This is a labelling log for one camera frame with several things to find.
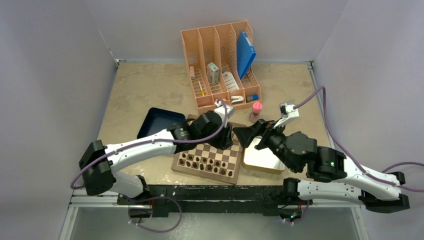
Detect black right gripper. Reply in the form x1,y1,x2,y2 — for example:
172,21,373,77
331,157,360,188
231,117,298,173

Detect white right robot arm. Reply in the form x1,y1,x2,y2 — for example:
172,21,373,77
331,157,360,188
233,119,410,214

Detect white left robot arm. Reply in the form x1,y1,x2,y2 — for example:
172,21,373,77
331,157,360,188
77,106,233,205

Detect wooden chess board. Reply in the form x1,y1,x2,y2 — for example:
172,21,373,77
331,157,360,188
171,132,245,185

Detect pink cap bottle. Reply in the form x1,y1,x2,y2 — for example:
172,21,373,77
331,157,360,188
249,102,263,123

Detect white stapler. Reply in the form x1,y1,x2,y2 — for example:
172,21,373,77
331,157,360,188
230,95,245,105

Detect blue cap glue stick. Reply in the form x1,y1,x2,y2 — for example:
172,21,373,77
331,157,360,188
246,94,259,103

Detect white labelled packet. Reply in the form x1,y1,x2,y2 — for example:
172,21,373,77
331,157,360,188
222,71,240,92

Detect yellow pen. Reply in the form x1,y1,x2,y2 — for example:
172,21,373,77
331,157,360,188
197,80,206,97

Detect dark blue tin tray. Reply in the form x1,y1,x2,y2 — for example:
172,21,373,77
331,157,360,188
136,107,186,139

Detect white red small box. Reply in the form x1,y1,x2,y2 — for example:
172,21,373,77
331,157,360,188
206,62,219,85

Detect blue folder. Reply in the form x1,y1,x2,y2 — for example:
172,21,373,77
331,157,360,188
236,31,257,79

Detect orange file organizer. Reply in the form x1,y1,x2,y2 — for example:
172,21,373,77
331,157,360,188
180,20,262,114

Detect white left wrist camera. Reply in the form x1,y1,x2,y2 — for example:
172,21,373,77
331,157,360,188
213,100,235,120

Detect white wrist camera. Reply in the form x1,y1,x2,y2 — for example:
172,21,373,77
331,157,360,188
273,101,300,129
213,100,235,120

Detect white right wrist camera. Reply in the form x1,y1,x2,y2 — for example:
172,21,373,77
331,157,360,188
273,101,300,129

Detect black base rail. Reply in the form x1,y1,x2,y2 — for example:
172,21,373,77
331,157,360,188
117,183,313,218

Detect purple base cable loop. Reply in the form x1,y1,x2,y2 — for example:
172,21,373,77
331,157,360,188
127,195,183,233

